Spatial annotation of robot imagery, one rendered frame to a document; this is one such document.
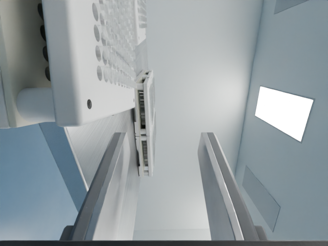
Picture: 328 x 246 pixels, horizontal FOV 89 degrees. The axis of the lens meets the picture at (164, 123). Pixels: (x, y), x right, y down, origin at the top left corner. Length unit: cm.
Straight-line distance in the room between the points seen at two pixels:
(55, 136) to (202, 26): 359
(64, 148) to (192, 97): 354
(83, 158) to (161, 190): 461
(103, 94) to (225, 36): 371
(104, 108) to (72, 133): 11
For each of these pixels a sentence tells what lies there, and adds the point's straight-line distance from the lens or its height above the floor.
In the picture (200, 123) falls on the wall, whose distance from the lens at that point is 396.
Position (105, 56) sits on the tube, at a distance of 17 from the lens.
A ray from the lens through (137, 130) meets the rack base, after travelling 78.
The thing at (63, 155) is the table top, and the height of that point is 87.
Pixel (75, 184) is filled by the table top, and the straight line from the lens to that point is 33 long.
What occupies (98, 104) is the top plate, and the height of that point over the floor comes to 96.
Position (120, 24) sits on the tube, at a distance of 24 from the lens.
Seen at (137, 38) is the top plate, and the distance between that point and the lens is 48.
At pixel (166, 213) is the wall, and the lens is 548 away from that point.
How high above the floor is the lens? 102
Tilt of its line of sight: 1 degrees up
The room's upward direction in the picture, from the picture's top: 89 degrees clockwise
